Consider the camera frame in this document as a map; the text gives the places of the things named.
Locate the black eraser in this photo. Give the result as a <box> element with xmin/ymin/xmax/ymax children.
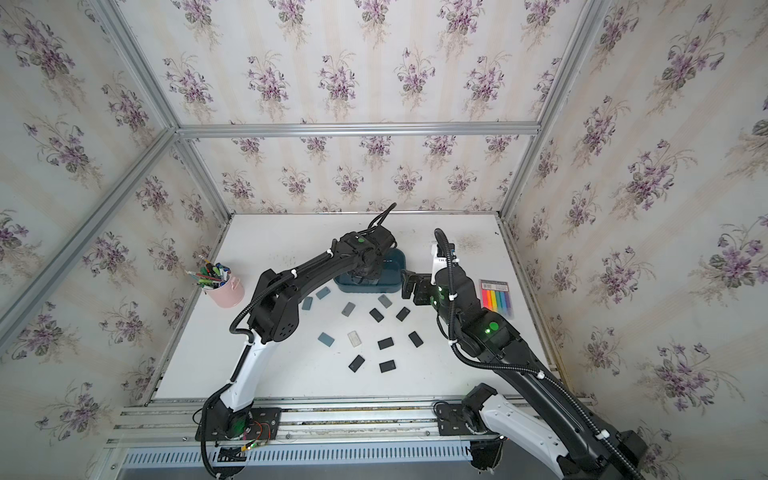
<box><xmin>348</xmin><ymin>355</ymin><xmax>365</xmax><ymax>373</ymax></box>
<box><xmin>377</xmin><ymin>337</ymin><xmax>394</xmax><ymax>350</ymax></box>
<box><xmin>379</xmin><ymin>360</ymin><xmax>396</xmax><ymax>373</ymax></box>
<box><xmin>408</xmin><ymin>331</ymin><xmax>424</xmax><ymax>348</ymax></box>
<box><xmin>396</xmin><ymin>307</ymin><xmax>410</xmax><ymax>322</ymax></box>
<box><xmin>369</xmin><ymin>308</ymin><xmax>384</xmax><ymax>323</ymax></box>

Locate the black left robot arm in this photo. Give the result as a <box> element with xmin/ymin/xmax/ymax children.
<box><xmin>195</xmin><ymin>203</ymin><xmax>397</xmax><ymax>444</ymax></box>

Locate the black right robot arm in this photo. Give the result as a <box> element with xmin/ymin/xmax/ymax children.
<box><xmin>401</xmin><ymin>228</ymin><xmax>647</xmax><ymax>479</ymax></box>

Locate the teal plastic storage box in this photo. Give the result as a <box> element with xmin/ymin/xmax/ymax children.
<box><xmin>334</xmin><ymin>248</ymin><xmax>406</xmax><ymax>294</ymax></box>

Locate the grey eraser by box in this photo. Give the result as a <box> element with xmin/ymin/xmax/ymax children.
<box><xmin>378</xmin><ymin>295</ymin><xmax>393</xmax><ymax>308</ymax></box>

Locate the grey eraser centre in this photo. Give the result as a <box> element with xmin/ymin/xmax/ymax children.
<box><xmin>341</xmin><ymin>302</ymin><xmax>356</xmax><ymax>317</ymax></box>

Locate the grey-blue eraser near box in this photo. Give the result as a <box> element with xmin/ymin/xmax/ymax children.
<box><xmin>316</xmin><ymin>286</ymin><xmax>331</xmax><ymax>299</ymax></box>

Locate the white eraser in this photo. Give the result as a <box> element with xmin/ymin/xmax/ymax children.
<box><xmin>347</xmin><ymin>331</ymin><xmax>362</xmax><ymax>348</ymax></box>

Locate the grey-blue eraser middle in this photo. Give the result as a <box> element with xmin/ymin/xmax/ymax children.
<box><xmin>318</xmin><ymin>332</ymin><xmax>335</xmax><ymax>347</ymax></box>

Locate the coloured highlighter pack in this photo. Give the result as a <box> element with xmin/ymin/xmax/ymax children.
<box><xmin>480</xmin><ymin>280</ymin><xmax>514</xmax><ymax>320</ymax></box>

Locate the pink pen cup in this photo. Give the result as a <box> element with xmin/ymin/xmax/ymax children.
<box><xmin>186</xmin><ymin>256</ymin><xmax>245</xmax><ymax>308</ymax></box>

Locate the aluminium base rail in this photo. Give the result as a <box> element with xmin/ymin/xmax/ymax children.
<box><xmin>89</xmin><ymin>395</ymin><xmax>607</xmax><ymax>469</ymax></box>

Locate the aluminium frame horizontal rail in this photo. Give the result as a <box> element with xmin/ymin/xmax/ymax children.
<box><xmin>176</xmin><ymin>121</ymin><xmax>541</xmax><ymax>139</ymax></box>

